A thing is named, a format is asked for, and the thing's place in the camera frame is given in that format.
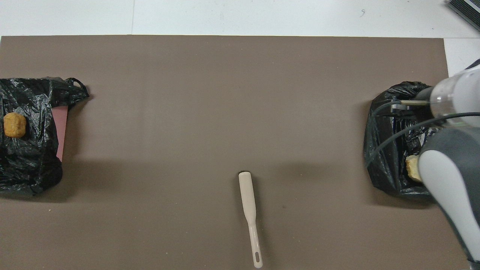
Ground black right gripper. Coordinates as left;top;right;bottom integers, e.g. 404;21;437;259
391;87;435;113

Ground pale torn bread piece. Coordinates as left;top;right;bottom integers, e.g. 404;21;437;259
406;155;423;183

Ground beige hand brush black bristles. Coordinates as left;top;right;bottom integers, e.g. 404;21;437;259
238;172;264;269

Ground brown bread nugget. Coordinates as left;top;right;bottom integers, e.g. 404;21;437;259
3;112;27;138

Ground black trash bag bin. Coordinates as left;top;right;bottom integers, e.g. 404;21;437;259
363;81;437;198

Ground pink bin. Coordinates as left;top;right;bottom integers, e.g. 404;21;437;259
51;106;69;162

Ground black trash bag over pink bin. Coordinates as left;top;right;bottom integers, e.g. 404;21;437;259
0;77;90;196

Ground dark ridged panel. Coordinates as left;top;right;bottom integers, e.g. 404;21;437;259
446;0;480;21

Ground brown table mat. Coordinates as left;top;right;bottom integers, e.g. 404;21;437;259
0;35;471;270

